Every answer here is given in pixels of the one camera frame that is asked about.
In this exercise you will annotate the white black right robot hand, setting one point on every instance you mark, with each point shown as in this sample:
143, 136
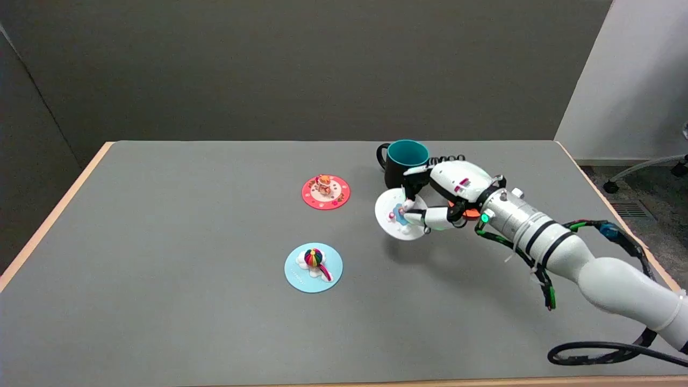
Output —
457, 180

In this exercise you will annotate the white cup lid with figurine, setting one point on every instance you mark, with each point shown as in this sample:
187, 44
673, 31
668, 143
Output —
395, 223

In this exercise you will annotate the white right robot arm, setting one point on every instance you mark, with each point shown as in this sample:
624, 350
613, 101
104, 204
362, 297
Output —
559, 244

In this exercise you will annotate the orange fox cup lid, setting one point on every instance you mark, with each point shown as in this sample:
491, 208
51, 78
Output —
471, 213

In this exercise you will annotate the red cup lid with figurine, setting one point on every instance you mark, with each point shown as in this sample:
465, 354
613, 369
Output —
325, 192

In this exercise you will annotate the blue cup lid with balloon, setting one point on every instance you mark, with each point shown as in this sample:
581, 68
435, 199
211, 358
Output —
313, 267

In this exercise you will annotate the black mug with teal inside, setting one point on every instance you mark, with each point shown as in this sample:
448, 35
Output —
400, 161

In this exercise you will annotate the floor vent grille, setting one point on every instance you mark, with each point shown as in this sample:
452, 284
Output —
631, 210

